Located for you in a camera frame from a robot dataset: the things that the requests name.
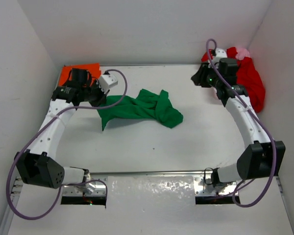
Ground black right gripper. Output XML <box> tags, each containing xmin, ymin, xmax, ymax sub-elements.
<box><xmin>191</xmin><ymin>62</ymin><xmax>221</xmax><ymax>89</ymax></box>

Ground orange t shirt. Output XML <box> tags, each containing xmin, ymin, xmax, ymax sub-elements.
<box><xmin>57</xmin><ymin>63</ymin><xmax>101</xmax><ymax>87</ymax></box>

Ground green t shirt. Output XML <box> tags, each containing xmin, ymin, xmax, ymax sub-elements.
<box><xmin>98</xmin><ymin>89</ymin><xmax>184</xmax><ymax>130</ymax></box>

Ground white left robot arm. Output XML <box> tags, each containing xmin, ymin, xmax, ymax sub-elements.
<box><xmin>13</xmin><ymin>68</ymin><xmax>118</xmax><ymax>188</ymax></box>

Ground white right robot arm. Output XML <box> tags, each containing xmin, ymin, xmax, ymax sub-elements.
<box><xmin>191</xmin><ymin>58</ymin><xmax>286</xmax><ymax>187</ymax></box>

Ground red t shirt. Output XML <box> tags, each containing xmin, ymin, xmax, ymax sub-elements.
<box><xmin>201</xmin><ymin>46</ymin><xmax>266</xmax><ymax>114</ymax></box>

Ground pink t shirt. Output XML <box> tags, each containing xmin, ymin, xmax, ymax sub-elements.
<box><xmin>235</xmin><ymin>47</ymin><xmax>250</xmax><ymax>60</ymax></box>

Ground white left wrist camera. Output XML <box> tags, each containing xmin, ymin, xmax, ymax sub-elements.
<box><xmin>98</xmin><ymin>74</ymin><xmax>118</xmax><ymax>93</ymax></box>

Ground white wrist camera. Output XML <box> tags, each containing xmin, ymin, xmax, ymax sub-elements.
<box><xmin>210</xmin><ymin>48</ymin><xmax>227</xmax><ymax>62</ymax></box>
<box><xmin>98</xmin><ymin>74</ymin><xmax>118</xmax><ymax>93</ymax></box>

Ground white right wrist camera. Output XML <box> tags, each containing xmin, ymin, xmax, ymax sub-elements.
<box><xmin>210</xmin><ymin>48</ymin><xmax>227</xmax><ymax>62</ymax></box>

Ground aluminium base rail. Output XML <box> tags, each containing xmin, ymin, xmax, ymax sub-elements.
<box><xmin>12</xmin><ymin>168</ymin><xmax>241</xmax><ymax>196</ymax></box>

